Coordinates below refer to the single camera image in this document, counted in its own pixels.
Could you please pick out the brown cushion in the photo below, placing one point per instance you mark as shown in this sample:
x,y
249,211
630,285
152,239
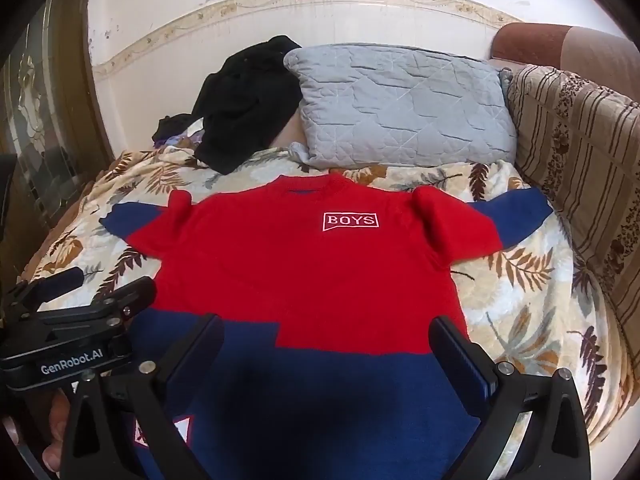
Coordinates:
x,y
525,42

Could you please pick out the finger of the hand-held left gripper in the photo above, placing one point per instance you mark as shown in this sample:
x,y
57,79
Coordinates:
x,y
55,282
120,297

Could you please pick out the black garment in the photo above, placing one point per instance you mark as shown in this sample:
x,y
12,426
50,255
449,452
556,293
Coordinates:
x,y
245,100

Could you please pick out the beige striped cushion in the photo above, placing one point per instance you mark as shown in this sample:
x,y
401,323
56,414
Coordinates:
x,y
575,135

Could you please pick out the grey quilted pillow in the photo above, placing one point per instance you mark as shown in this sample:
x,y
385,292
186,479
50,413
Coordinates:
x,y
400,105

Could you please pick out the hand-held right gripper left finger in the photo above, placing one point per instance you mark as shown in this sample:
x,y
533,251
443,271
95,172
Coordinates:
x,y
201,354

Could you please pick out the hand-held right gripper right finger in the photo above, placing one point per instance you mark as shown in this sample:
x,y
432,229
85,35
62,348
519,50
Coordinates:
x,y
467,366

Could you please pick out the dark purple cloth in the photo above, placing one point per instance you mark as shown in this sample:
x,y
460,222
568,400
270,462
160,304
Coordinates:
x,y
170,127

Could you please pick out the person's left hand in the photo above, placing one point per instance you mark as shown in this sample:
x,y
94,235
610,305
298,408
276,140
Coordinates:
x,y
59,425

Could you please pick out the wooden door with glass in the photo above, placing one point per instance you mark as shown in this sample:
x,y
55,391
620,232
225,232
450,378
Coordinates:
x,y
45,110

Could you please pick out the leaf print blanket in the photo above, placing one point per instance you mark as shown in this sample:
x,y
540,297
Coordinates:
x,y
525,300

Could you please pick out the red and blue sweater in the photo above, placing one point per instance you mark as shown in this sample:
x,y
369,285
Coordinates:
x,y
300,260

